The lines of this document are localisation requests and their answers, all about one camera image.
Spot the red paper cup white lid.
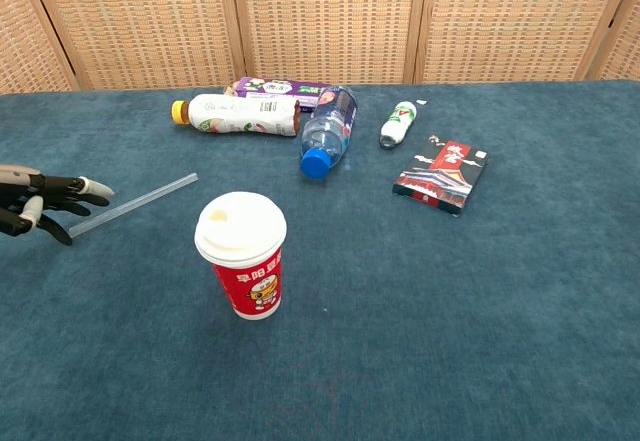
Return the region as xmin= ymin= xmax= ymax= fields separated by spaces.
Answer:
xmin=193 ymin=190 xmax=289 ymax=321

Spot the white bottle yellow cap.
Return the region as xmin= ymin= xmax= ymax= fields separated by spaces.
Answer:
xmin=171 ymin=93 xmax=302 ymax=138

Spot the red black card box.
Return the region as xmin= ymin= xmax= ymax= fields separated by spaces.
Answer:
xmin=392 ymin=134 xmax=490 ymax=219

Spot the woven bamboo folding screen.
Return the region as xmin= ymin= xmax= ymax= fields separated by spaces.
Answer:
xmin=0 ymin=0 xmax=640 ymax=95

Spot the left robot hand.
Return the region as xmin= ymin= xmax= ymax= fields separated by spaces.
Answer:
xmin=0 ymin=163 xmax=115 ymax=246

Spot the purple milk carton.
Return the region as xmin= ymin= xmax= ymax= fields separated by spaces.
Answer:
xmin=223 ymin=76 xmax=334 ymax=112

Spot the blue carpet table mat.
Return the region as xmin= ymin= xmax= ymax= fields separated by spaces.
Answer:
xmin=0 ymin=79 xmax=640 ymax=441

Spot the translucent plastic straw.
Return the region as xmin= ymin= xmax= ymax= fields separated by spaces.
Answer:
xmin=68 ymin=172 xmax=199 ymax=238

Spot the small white bottle green label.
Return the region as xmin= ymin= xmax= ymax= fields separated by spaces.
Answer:
xmin=378 ymin=101 xmax=418 ymax=150

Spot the clear bottle blue cap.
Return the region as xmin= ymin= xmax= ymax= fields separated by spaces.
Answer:
xmin=299 ymin=84 xmax=359 ymax=180

